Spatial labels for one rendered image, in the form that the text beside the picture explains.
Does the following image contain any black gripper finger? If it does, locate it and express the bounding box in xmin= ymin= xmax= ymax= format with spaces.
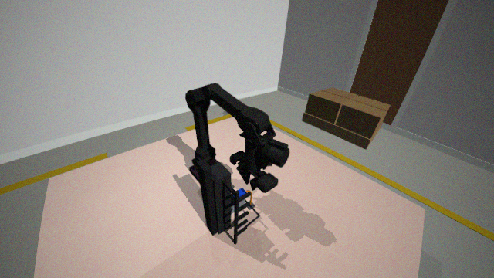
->
xmin=236 ymin=167 xmax=250 ymax=184
xmin=250 ymin=179 xmax=257 ymax=191

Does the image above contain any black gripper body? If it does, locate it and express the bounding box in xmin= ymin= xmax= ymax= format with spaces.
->
xmin=229 ymin=151 xmax=278 ymax=193

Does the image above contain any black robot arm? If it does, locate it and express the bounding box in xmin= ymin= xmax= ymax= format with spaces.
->
xmin=185 ymin=83 xmax=289 ymax=170

